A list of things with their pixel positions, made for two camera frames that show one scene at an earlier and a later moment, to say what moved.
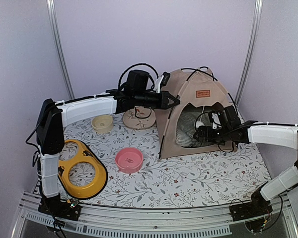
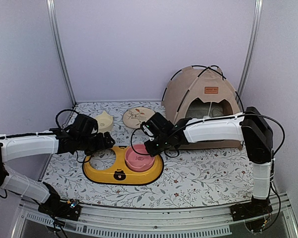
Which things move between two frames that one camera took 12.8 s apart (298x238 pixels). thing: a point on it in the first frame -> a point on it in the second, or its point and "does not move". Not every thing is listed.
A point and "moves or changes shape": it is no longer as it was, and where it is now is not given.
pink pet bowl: [129, 159] -> [137, 158]
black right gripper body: [219, 138] -> [162, 146]
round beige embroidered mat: [139, 117] does not move
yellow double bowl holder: [86, 154] -> [120, 174]
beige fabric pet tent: [198, 87] moves or changes shape
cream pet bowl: [103, 124] does not move
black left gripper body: [142, 100] -> [90, 146]
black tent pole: [206, 75] -> [212, 69]
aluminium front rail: [203, 222] does not move
